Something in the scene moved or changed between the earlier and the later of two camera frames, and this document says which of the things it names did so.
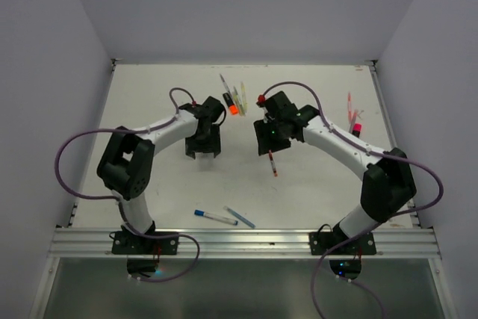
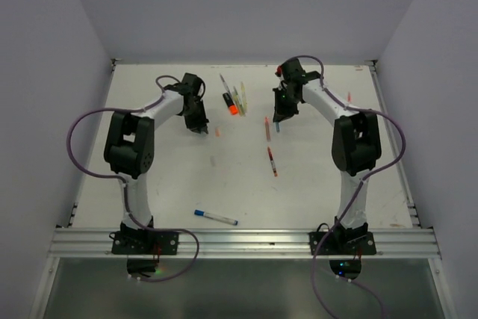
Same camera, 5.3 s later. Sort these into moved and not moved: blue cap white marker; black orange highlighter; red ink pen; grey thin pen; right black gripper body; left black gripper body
Moved: right black gripper body; left black gripper body
Not moved: red ink pen; blue cap white marker; grey thin pen; black orange highlighter
